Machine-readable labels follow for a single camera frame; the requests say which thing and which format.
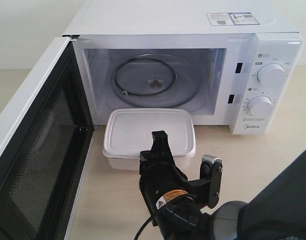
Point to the white Midea microwave body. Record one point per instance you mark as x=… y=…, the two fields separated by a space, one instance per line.
x=225 y=62

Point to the white plastic food container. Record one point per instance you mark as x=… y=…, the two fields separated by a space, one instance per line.
x=129 y=131

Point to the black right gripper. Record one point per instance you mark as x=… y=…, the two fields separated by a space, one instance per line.
x=158 y=172

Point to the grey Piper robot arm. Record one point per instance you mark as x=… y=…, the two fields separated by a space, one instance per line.
x=185 y=209

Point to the white microwave door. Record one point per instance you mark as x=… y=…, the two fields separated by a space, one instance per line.
x=46 y=134

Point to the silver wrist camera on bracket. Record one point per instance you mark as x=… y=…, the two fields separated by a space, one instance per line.
x=207 y=187

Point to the white lower microwave knob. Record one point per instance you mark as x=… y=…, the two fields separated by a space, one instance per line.
x=259 y=106

